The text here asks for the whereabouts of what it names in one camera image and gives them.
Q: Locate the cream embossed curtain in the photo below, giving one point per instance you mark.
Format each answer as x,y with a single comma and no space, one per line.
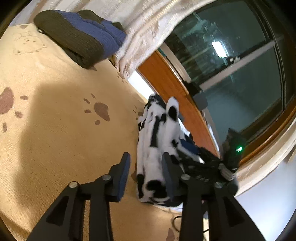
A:
150,27

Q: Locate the glass window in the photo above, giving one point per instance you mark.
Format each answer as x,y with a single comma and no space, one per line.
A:
231,69

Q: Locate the small dark grey box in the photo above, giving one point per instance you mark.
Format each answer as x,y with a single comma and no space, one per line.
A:
200,100

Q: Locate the beige window sill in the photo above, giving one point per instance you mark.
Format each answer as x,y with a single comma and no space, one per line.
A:
272,166

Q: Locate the tan paw print blanket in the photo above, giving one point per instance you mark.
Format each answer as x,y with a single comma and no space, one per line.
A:
57,127

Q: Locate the brown wooden board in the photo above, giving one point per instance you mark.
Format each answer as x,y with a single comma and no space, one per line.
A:
175,92

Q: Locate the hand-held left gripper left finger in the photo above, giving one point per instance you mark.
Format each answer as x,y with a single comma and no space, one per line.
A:
122,178

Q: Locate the brown wooden window frame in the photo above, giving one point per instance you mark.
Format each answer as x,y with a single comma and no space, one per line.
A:
272,134

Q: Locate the white black spotted fleece garment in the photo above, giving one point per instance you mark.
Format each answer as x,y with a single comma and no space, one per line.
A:
155,157

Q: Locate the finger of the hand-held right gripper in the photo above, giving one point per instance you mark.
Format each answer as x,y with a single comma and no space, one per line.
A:
203,170
190,146

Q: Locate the folded blue grey sweater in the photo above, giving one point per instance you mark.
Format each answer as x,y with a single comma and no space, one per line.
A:
78,37

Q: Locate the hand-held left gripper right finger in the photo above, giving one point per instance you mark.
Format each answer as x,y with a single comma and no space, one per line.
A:
170,176

